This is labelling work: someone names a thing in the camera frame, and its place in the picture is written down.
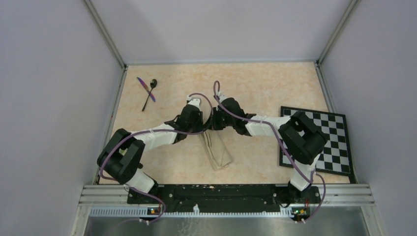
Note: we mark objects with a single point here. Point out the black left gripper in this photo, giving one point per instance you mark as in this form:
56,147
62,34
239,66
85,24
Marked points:
200,119

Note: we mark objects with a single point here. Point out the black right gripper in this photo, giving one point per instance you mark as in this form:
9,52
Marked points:
214,125

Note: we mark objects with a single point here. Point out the cream cloth napkin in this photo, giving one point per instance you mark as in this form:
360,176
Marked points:
216,151

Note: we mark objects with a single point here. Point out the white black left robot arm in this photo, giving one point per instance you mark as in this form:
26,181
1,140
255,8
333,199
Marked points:
122,155

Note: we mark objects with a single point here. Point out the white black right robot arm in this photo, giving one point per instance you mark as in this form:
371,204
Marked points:
299,138

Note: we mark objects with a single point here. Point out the black spoon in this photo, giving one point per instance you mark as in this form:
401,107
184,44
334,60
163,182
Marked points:
153,84

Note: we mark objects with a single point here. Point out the iridescent purple knife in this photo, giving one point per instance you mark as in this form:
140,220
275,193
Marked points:
147,88

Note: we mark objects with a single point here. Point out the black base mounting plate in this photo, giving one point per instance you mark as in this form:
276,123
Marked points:
223,198

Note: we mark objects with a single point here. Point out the black white checkerboard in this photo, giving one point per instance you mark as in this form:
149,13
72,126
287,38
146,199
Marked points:
336,157

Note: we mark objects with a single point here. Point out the aluminium front rail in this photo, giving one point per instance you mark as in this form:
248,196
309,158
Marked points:
111,200

